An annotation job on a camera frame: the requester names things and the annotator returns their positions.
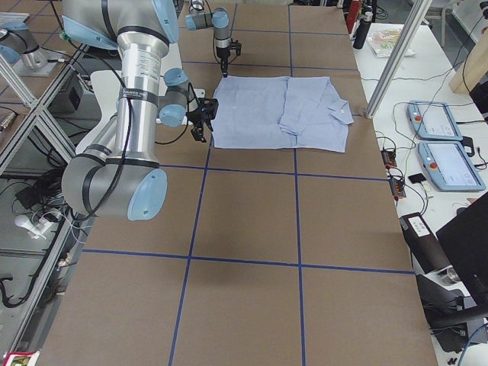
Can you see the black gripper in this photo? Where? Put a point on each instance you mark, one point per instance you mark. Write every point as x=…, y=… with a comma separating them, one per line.
x=197, y=117
x=223, y=52

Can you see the light blue striped shirt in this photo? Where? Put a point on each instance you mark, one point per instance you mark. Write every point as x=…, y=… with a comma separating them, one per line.
x=280, y=113

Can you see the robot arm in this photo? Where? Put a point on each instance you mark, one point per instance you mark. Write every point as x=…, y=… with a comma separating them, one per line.
x=117, y=173
x=218, y=19

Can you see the black water bottle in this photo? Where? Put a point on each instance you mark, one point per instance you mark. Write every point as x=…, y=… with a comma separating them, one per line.
x=362, y=30

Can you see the orange circuit board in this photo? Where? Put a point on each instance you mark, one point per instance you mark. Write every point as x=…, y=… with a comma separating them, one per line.
x=397, y=188
x=389, y=158

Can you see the upper blue teach pendant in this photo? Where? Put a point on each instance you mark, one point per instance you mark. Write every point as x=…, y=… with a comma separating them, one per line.
x=433, y=121

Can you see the blue teach pendant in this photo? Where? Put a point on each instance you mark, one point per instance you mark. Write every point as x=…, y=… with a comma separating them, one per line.
x=449, y=167
x=433, y=121

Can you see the lower blue teach pendant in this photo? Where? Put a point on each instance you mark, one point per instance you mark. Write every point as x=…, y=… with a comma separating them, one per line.
x=449, y=167

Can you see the black box white label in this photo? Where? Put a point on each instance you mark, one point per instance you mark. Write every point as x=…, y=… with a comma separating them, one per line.
x=423, y=243

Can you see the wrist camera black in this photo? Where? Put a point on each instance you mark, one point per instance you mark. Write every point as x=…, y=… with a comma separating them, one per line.
x=236, y=47

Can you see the white central pedestal column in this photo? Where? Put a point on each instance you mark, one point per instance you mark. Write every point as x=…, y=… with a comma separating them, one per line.
x=175, y=96

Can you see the aluminium frame post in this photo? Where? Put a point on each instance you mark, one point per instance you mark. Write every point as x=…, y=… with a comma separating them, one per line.
x=407, y=34

